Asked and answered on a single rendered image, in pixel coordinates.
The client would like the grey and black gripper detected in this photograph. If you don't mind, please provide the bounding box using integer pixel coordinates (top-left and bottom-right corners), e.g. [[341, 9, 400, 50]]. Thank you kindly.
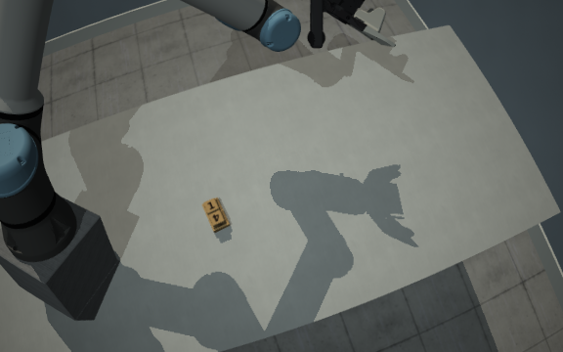
[[324, 0, 396, 47]]

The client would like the tan rectangular tray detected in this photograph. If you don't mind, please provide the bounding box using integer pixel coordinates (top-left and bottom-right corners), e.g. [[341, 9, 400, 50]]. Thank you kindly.
[[202, 198, 231, 233]]

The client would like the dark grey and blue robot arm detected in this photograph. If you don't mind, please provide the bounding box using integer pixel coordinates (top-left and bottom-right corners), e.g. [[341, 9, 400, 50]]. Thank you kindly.
[[0, 0, 325, 262]]

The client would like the tan wooden cube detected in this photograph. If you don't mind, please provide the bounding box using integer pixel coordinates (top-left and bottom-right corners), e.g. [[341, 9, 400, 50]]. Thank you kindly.
[[203, 198, 221, 214], [208, 210, 226, 229]]

